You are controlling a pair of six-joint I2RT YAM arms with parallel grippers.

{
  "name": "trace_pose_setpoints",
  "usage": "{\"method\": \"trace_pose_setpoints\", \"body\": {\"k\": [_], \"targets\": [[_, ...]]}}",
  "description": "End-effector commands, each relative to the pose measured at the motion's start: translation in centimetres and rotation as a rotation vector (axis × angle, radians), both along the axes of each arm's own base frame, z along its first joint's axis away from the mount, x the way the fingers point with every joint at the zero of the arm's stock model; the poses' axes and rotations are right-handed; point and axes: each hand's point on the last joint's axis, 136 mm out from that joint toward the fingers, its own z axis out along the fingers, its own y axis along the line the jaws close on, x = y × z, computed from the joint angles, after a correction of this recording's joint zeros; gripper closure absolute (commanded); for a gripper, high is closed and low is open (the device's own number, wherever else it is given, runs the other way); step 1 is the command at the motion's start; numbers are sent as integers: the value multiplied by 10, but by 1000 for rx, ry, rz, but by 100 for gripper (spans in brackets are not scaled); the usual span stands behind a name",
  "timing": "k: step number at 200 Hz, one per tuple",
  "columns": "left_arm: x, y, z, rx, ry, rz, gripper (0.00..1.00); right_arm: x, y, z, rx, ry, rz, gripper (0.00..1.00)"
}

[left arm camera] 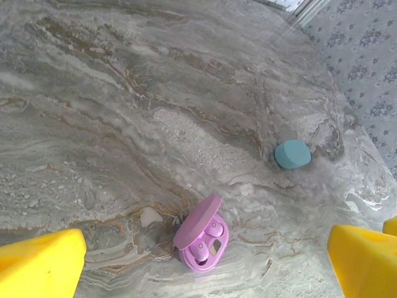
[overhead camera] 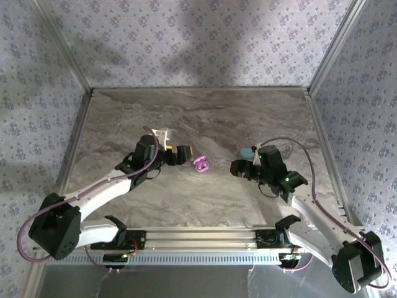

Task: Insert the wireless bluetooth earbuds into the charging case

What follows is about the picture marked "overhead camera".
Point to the teal earbud charging case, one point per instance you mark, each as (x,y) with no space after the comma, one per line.
(246,153)

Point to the pink earbud charging case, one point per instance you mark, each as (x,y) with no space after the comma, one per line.
(201,164)

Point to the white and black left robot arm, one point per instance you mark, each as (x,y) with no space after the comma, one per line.
(102,194)

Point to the small black controller board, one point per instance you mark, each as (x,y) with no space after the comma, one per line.
(114,258)
(288,258)

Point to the grey metal sheet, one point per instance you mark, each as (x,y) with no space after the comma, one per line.
(186,282)

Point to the long aluminium table edge rail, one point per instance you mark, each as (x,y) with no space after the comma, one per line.
(330,155)
(70,155)

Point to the short aluminium table edge rail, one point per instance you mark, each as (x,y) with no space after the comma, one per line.
(201,89)

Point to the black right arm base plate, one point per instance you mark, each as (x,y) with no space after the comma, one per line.
(263,240)

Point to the wide aluminium mounting rail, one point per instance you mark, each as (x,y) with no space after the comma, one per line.
(201,239)

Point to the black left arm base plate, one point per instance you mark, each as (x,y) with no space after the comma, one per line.
(136,239)

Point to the aluminium frame post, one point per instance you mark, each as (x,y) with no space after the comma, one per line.
(337,43)

